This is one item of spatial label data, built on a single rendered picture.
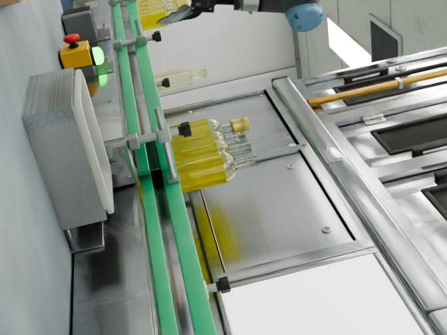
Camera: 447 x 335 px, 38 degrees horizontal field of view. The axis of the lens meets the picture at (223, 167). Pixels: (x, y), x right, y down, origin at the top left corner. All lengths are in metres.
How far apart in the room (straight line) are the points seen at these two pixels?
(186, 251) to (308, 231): 0.36
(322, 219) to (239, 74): 6.42
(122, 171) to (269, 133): 0.67
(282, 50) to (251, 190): 6.30
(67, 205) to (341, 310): 0.52
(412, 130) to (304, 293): 0.74
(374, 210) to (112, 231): 0.59
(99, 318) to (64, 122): 0.31
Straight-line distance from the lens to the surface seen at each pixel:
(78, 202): 1.11
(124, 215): 1.24
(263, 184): 1.58
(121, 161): 1.29
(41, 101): 1.08
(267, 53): 7.79
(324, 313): 1.21
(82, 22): 1.90
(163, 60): 7.60
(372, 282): 1.27
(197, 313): 1.01
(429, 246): 1.40
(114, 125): 1.36
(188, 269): 1.09
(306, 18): 1.41
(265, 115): 1.97
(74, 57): 1.64
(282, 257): 1.35
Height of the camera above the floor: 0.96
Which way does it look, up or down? 4 degrees up
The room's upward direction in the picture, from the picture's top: 77 degrees clockwise
